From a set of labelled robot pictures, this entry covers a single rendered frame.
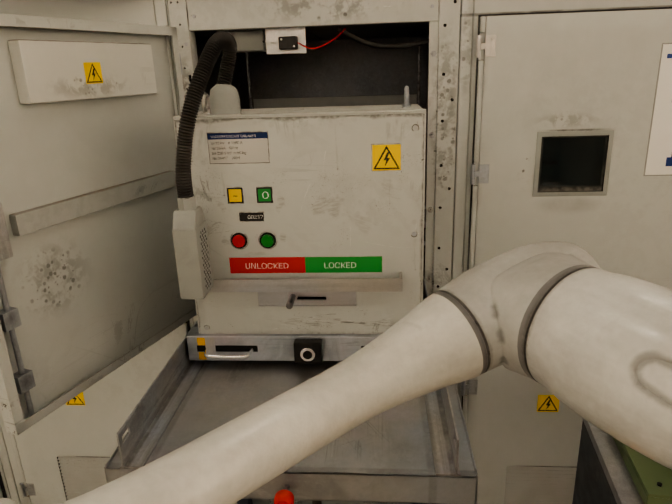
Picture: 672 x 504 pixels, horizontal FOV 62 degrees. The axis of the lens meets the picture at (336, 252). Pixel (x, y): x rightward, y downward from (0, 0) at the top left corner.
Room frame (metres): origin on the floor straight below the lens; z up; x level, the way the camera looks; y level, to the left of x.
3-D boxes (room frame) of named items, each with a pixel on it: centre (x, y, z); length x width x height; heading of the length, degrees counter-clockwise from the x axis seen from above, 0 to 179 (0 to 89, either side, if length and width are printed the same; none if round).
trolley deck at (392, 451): (1.10, 0.07, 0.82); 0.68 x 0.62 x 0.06; 175
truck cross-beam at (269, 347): (1.11, 0.06, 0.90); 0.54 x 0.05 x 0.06; 86
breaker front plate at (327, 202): (1.10, 0.07, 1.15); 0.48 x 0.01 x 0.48; 86
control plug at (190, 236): (1.05, 0.28, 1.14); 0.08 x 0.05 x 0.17; 176
